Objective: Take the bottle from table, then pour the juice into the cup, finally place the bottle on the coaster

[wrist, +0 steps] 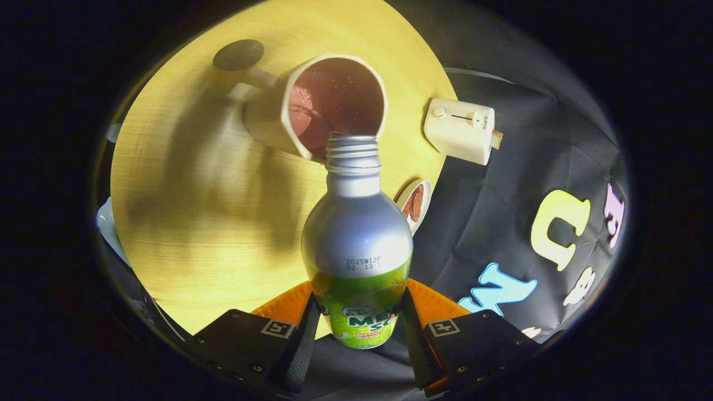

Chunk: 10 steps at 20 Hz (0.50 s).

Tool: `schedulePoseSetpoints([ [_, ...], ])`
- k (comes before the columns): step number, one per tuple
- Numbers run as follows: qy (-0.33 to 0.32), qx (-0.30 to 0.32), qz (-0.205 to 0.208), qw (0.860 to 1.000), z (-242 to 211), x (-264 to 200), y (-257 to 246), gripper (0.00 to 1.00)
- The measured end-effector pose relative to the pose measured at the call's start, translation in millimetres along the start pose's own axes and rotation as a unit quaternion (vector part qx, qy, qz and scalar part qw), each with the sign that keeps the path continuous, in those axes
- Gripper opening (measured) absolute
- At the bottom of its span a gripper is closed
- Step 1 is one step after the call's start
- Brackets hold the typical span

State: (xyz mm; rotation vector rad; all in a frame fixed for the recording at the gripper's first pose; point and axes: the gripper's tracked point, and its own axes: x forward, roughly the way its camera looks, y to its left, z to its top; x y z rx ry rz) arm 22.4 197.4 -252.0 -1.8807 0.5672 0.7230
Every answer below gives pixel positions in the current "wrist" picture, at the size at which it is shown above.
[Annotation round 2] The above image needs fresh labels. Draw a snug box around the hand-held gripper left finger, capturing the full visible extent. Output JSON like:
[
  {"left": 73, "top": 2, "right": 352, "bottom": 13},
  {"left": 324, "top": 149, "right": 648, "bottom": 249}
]
[{"left": 184, "top": 280, "right": 323, "bottom": 393}]

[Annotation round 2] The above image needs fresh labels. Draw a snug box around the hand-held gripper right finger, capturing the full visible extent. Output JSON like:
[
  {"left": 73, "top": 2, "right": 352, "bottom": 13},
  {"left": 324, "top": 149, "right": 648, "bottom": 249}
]
[{"left": 401, "top": 278, "right": 540, "bottom": 397}]

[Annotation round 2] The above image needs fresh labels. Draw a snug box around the silver green juice bottle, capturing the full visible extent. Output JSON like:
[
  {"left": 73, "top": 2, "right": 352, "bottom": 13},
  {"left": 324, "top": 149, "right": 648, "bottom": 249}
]
[{"left": 301, "top": 135, "right": 414, "bottom": 350}]

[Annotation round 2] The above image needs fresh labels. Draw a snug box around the beige cup with wooden handle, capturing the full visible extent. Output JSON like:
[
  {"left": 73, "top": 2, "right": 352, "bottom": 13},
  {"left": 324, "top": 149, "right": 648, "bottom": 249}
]
[{"left": 213, "top": 39, "right": 388, "bottom": 162}]

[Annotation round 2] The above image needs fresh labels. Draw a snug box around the small white plate with food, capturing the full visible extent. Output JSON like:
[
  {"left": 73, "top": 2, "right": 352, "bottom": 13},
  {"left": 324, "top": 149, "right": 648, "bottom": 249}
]
[{"left": 394, "top": 179, "right": 432, "bottom": 234}]

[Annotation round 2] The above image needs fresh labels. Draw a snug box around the wooden table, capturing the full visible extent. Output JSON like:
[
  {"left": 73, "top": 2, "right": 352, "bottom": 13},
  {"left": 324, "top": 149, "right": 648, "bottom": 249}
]
[{"left": 110, "top": 0, "right": 458, "bottom": 339}]

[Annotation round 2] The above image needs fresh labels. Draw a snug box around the white toaster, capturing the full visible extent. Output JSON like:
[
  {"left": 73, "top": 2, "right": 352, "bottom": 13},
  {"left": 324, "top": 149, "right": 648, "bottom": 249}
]
[{"left": 423, "top": 98, "right": 495, "bottom": 166}]

